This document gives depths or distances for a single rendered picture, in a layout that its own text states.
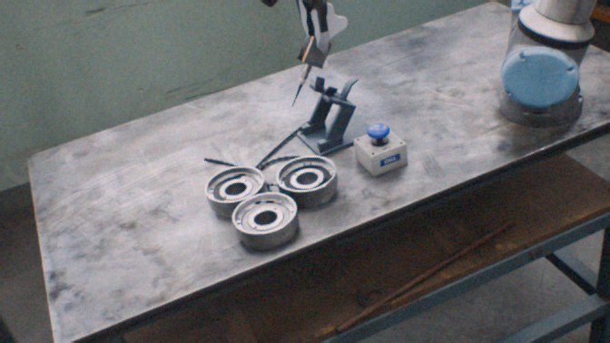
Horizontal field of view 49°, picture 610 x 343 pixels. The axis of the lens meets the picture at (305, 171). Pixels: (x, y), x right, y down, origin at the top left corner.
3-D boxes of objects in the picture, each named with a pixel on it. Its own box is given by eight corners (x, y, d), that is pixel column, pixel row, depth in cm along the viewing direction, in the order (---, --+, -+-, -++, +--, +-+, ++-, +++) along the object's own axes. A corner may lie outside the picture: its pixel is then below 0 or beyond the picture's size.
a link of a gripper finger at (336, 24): (355, 49, 118) (346, -2, 114) (326, 59, 117) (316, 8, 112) (347, 45, 121) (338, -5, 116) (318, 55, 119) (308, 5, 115)
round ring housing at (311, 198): (341, 172, 121) (339, 154, 118) (335, 210, 112) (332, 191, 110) (285, 175, 123) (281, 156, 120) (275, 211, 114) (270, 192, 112)
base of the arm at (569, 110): (545, 79, 137) (548, 34, 131) (600, 109, 125) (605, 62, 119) (483, 102, 133) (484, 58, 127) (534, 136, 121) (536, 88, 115)
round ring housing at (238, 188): (260, 220, 113) (256, 201, 110) (202, 220, 115) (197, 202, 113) (273, 183, 121) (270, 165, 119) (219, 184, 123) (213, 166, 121)
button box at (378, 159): (374, 178, 118) (371, 155, 115) (356, 159, 123) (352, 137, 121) (413, 162, 120) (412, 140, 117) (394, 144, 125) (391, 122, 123)
